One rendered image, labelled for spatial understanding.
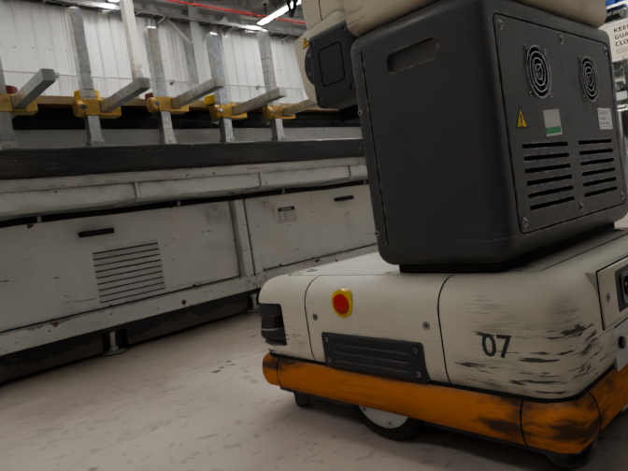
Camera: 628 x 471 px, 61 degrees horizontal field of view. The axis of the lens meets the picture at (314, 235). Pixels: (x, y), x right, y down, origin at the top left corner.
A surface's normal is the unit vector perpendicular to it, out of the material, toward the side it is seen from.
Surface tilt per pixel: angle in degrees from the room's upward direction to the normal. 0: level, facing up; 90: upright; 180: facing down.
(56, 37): 90
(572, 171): 90
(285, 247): 90
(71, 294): 90
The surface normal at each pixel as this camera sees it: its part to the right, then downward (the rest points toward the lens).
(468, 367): -0.73, 0.15
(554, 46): 0.67, -0.06
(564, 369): 0.06, 0.04
